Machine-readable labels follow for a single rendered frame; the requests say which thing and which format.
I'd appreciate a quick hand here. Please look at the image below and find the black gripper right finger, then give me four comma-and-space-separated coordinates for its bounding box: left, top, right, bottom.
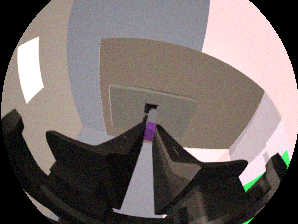
152, 124, 249, 214

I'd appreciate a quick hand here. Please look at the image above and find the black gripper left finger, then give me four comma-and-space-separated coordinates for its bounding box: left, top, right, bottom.
45, 121, 146, 210

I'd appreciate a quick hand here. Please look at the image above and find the green square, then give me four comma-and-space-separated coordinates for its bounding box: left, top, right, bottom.
243, 149, 290, 224

